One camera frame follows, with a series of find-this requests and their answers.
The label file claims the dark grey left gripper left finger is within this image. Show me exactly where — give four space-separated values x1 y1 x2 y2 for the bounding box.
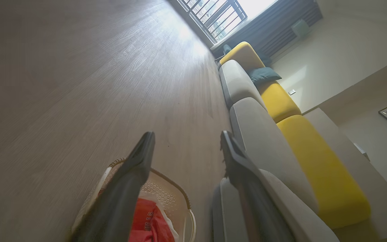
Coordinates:
70 131 156 242

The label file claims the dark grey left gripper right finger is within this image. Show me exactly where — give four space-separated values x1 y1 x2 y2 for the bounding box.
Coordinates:
220 130 295 242

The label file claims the red garment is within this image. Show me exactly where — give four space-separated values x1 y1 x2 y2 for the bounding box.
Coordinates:
129 198 175 242

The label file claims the white woven laundry basket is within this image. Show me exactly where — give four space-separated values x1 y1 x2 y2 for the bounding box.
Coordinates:
72 158 197 242

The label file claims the grey sofa seat cushion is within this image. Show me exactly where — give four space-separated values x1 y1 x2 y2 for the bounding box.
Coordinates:
219 59 267 109
230 97 318 212
213 170 340 242

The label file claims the dark striped curtain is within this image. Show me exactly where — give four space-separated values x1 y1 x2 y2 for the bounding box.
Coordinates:
214 0 324 58

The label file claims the window with metal grille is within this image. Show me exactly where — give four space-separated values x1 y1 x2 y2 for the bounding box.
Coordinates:
177 0 248 44

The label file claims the white wall switch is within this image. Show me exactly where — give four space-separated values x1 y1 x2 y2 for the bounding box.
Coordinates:
354 143 371 162

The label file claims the white wall box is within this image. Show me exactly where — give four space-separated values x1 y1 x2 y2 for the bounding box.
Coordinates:
291 19 312 38

